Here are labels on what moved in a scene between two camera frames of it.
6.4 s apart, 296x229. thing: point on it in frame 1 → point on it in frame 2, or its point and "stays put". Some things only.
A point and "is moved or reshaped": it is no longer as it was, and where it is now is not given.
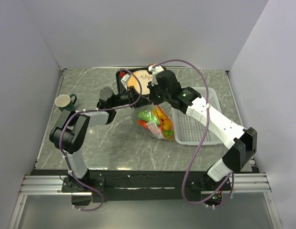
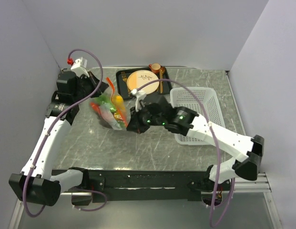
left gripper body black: (132, 100) → (86, 88)
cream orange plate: (146, 78) stays put
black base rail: (159, 185) stays put
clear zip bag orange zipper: (156, 120) is moved or reshaped
